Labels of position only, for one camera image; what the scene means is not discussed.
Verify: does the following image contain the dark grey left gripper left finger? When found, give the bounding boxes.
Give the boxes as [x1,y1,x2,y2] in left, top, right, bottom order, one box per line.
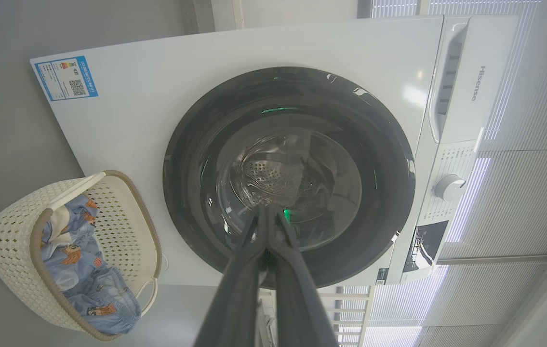
[194,206,269,347]

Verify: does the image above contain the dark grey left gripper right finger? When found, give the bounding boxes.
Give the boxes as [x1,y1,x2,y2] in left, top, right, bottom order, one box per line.
[269,207,339,347]

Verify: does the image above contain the blue patterned shorts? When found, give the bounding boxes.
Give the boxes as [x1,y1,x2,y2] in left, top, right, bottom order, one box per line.
[64,265,142,336]

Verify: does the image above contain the blue cream patterned top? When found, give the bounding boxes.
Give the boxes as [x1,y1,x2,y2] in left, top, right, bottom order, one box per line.
[40,194,106,290]

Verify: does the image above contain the steel washing machine drum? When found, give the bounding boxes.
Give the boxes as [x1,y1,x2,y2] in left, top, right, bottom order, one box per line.
[218,128,363,225]

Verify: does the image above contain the black washing machine display panel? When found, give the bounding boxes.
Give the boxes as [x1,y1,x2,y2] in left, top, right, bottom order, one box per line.
[402,220,449,273]

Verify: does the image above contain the white washing machine dial knob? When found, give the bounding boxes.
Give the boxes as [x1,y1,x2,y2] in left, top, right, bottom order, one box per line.
[434,174,467,203]

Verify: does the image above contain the white Hisense washing machine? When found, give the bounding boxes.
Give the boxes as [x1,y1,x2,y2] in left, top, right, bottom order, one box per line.
[30,14,520,288]

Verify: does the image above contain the cream white railing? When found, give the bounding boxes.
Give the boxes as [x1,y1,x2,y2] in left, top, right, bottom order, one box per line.
[258,284,376,347]

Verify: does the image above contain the cream perforated laundry basket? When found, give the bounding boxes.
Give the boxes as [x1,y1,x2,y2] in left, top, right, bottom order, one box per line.
[0,170,163,342]

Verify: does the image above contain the blue energy label sticker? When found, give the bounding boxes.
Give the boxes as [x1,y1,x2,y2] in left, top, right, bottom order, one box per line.
[34,55,99,102]

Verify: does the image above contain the white Hisense detergent drawer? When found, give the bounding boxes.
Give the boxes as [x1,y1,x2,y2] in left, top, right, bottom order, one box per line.
[428,16,520,145]

